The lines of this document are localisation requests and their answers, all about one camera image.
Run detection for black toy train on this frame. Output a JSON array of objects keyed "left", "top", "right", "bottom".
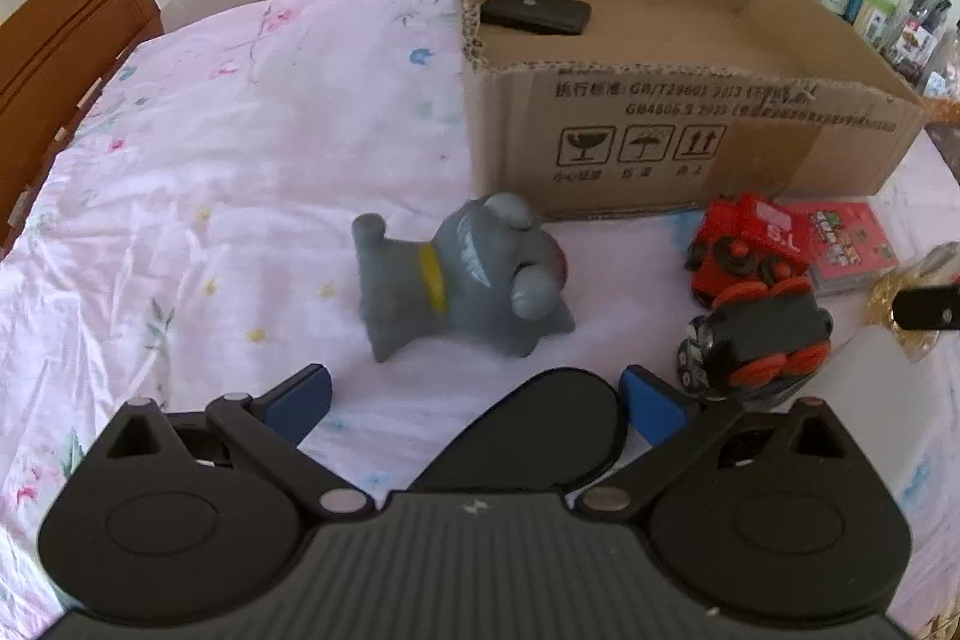
[{"left": 677, "top": 289, "right": 835, "bottom": 402}]

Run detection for black oval case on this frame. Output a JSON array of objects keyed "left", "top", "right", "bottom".
[{"left": 411, "top": 368, "right": 625, "bottom": 510}]

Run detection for red toy train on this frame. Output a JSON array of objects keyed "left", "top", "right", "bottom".
[{"left": 684, "top": 192, "right": 815, "bottom": 311}]

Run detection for colourful packets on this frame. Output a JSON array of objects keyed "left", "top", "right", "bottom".
[{"left": 881, "top": 21, "right": 960, "bottom": 103}]

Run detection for pink card pack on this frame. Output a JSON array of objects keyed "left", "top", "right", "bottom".
[{"left": 787, "top": 201, "right": 901, "bottom": 298}]

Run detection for black flat case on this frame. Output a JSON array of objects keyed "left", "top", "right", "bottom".
[{"left": 480, "top": 0, "right": 592, "bottom": 37}]

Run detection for wide wooden chair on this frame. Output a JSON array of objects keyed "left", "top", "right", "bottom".
[{"left": 0, "top": 0, "right": 164, "bottom": 259}]

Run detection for gold crinkled wrapper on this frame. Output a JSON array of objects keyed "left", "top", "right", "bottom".
[{"left": 866, "top": 241, "right": 960, "bottom": 363}]

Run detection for cardboard box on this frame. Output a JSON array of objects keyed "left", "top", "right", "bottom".
[{"left": 448, "top": 0, "right": 929, "bottom": 220}]

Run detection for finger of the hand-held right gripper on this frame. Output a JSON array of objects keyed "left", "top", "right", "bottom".
[{"left": 892, "top": 284, "right": 960, "bottom": 333}]

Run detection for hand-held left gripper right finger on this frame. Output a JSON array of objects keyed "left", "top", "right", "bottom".
[{"left": 574, "top": 364, "right": 860, "bottom": 525}]

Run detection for grey dog toy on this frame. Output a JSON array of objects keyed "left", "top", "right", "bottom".
[{"left": 352, "top": 192, "right": 577, "bottom": 363}]

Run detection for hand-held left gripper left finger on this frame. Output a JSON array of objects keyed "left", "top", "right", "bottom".
[{"left": 90, "top": 364, "right": 370, "bottom": 522}]

